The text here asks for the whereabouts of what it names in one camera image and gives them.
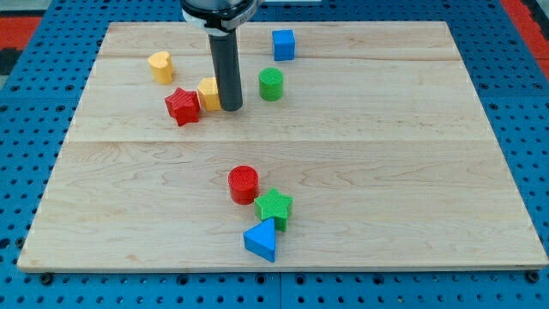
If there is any yellow hexagon block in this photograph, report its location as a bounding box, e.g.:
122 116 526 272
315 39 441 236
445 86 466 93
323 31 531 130
197 77 221 112

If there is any red cylinder block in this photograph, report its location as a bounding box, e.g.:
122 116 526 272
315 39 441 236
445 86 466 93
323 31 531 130
227 165 259 205

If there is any green star block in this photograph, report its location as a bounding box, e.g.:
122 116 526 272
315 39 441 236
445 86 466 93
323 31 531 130
254 187 293 232

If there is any green cylinder block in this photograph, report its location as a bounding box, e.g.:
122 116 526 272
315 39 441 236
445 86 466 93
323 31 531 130
258 67 284 101

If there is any light wooden board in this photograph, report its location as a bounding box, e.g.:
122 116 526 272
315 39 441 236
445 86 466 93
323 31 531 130
18 21 548 273

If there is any blue triangle block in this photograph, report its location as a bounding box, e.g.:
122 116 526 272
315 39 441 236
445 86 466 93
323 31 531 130
243 218 276 263

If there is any red star block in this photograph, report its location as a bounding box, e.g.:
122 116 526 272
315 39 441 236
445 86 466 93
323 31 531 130
165 88 201 126

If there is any blue cube block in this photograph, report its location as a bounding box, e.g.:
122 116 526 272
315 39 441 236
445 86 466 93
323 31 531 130
272 29 295 61

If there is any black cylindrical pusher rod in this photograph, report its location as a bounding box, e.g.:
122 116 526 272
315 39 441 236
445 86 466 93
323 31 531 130
209 29 243 112

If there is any yellow heart block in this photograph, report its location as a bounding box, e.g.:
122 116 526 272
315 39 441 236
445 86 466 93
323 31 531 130
148 51 174 84

